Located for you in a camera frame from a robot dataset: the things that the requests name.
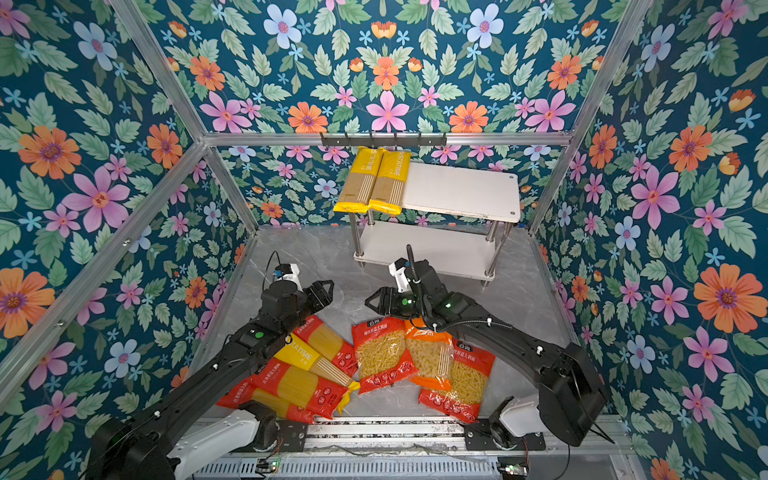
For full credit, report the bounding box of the yellow spaghetti package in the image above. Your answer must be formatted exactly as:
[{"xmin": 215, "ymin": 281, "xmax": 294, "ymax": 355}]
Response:
[
  {"xmin": 275, "ymin": 334, "xmax": 360, "ymax": 413},
  {"xmin": 368, "ymin": 151, "xmax": 412, "ymax": 216},
  {"xmin": 334, "ymin": 147, "xmax": 385, "ymax": 214}
]

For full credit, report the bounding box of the red macaroni bag left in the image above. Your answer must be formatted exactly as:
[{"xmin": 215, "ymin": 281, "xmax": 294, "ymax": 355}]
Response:
[{"xmin": 351, "ymin": 317, "xmax": 419, "ymax": 395}]

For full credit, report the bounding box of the red macaroni bag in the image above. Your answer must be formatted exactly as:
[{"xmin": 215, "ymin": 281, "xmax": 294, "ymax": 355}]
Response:
[
  {"xmin": 418, "ymin": 339, "xmax": 496, "ymax": 424},
  {"xmin": 351, "ymin": 317, "xmax": 419, "ymax": 395}
]

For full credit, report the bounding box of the white two-tier shelf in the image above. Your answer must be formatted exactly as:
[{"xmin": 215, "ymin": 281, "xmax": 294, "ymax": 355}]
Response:
[{"xmin": 350, "ymin": 163, "xmax": 521, "ymax": 284}]

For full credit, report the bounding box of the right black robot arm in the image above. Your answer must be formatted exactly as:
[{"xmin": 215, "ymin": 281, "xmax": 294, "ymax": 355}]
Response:
[{"xmin": 365, "ymin": 258, "xmax": 608, "ymax": 447}]

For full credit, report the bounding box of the black wall hook rack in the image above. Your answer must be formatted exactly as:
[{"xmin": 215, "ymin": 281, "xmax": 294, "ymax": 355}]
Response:
[{"xmin": 320, "ymin": 132, "xmax": 448, "ymax": 149}]

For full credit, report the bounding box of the red spaghetti package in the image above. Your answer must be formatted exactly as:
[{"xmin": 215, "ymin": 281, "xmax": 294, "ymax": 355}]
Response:
[
  {"xmin": 216, "ymin": 379, "xmax": 315, "ymax": 424},
  {"xmin": 293, "ymin": 315, "xmax": 358, "ymax": 376},
  {"xmin": 248, "ymin": 359, "xmax": 350, "ymax": 418}
]

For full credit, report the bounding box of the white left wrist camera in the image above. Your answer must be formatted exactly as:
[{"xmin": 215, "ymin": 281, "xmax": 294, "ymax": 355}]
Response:
[{"xmin": 273, "ymin": 263, "xmax": 303, "ymax": 290}]

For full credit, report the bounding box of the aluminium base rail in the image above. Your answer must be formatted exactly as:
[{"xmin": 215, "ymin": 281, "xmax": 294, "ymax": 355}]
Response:
[{"xmin": 125, "ymin": 413, "xmax": 637, "ymax": 480}]

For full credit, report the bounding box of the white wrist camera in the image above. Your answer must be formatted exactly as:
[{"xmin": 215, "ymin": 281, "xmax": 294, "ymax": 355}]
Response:
[
  {"xmin": 388, "ymin": 258, "xmax": 413, "ymax": 293},
  {"xmin": 273, "ymin": 263, "xmax": 303, "ymax": 290}
]

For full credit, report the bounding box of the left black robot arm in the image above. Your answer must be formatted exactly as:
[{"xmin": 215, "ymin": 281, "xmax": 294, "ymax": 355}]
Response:
[{"xmin": 80, "ymin": 280, "xmax": 334, "ymax": 479}]

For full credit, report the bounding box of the orange macaroni bag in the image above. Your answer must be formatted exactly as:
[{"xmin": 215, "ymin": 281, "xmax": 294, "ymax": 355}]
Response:
[{"xmin": 404, "ymin": 318, "xmax": 453, "ymax": 391}]

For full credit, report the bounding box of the red macaroni bag right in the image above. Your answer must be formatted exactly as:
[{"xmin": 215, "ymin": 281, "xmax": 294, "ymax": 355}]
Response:
[{"xmin": 418, "ymin": 339, "xmax": 496, "ymax": 424}]

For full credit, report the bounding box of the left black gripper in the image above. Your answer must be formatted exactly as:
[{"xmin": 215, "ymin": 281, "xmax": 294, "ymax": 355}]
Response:
[{"xmin": 277, "ymin": 278, "xmax": 335, "ymax": 339}]

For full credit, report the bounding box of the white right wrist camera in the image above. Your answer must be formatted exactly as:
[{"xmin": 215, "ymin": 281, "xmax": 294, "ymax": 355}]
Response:
[{"xmin": 388, "ymin": 258, "xmax": 413, "ymax": 293}]

